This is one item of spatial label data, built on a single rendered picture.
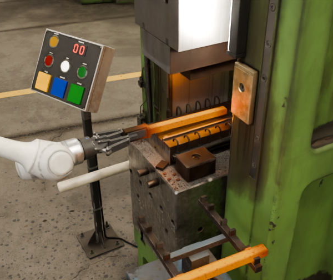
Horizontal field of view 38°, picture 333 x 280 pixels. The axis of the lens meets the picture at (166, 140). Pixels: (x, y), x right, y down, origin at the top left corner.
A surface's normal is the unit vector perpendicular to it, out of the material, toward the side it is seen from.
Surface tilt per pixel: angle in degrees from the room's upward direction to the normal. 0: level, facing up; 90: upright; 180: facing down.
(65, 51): 60
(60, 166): 65
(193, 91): 90
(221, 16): 90
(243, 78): 90
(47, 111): 0
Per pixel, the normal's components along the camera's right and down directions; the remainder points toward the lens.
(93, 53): -0.51, -0.04
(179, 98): 0.48, 0.48
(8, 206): 0.00, -0.84
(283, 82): -0.87, 0.27
